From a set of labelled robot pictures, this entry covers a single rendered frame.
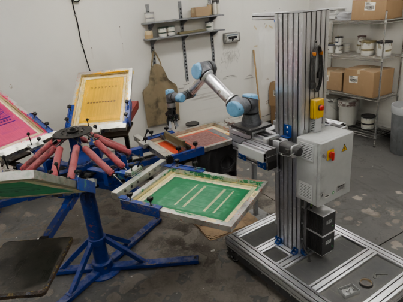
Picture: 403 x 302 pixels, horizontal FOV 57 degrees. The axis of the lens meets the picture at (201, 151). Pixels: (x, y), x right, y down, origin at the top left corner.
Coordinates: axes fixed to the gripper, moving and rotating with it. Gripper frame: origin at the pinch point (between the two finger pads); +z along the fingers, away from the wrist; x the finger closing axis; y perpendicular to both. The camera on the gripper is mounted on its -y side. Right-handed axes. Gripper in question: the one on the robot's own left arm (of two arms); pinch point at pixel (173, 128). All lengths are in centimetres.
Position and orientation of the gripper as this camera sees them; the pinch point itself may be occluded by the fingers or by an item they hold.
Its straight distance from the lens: 331.2
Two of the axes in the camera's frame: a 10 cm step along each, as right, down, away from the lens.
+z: 0.8, 9.2, 3.8
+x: 8.6, -2.6, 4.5
